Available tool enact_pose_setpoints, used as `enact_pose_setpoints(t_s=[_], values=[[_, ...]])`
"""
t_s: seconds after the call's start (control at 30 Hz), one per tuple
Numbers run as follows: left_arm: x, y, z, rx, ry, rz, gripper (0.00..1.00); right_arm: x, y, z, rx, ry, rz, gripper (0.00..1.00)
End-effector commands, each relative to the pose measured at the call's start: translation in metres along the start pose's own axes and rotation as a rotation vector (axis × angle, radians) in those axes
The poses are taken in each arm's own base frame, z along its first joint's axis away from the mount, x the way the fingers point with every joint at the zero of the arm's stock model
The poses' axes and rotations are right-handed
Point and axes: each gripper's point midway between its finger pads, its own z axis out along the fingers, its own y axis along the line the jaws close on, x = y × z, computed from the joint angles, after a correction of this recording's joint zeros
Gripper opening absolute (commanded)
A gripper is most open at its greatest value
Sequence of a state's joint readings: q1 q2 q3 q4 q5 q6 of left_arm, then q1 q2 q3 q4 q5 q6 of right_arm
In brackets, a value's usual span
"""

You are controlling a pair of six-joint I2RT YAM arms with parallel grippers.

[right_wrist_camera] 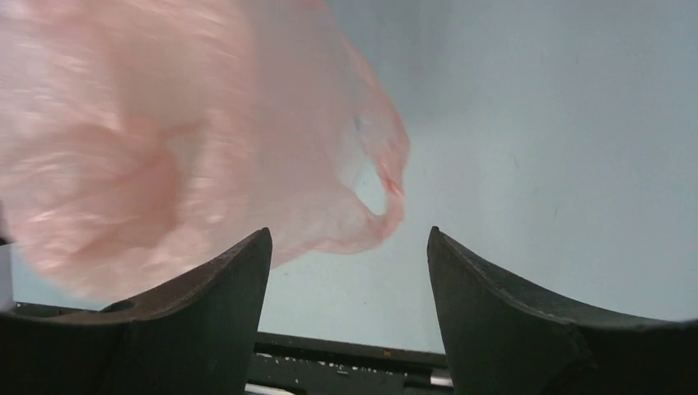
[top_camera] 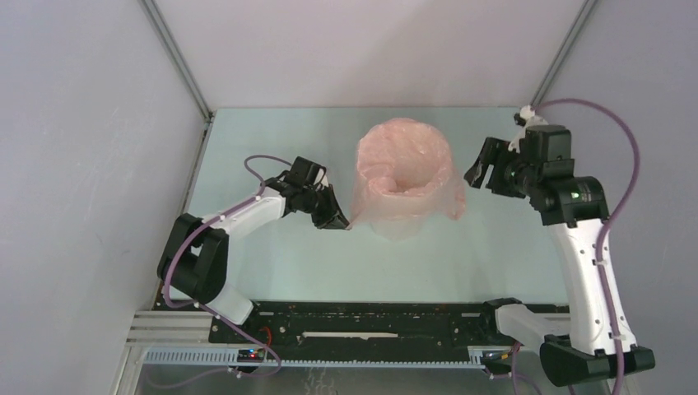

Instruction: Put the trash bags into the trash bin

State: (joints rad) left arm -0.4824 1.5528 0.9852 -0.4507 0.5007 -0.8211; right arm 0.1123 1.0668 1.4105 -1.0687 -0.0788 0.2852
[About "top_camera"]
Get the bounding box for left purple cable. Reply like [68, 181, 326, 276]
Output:
[144, 155, 295, 391]

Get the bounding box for purple cable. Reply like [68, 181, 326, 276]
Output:
[510, 98, 642, 395]
[144, 155, 295, 391]

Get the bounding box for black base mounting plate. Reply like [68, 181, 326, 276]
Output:
[241, 301, 514, 365]

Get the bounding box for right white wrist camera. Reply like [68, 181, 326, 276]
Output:
[508, 105, 548, 153]

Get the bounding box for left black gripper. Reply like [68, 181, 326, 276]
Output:
[300, 184, 351, 231]

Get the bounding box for pink plastic trash bag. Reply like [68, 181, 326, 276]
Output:
[351, 118, 466, 224]

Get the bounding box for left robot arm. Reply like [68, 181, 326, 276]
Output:
[157, 156, 350, 343]

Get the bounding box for white plastic trash bin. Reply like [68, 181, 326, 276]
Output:
[370, 217, 425, 241]

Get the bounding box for small electronics board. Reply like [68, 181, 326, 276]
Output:
[236, 349, 266, 363]

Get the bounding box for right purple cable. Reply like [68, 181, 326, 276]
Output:
[510, 98, 642, 395]

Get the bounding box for aluminium frame rail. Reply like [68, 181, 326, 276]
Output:
[127, 304, 514, 370]

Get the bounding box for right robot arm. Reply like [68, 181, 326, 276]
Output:
[464, 125, 656, 387]

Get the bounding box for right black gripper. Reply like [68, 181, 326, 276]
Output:
[462, 136, 538, 199]

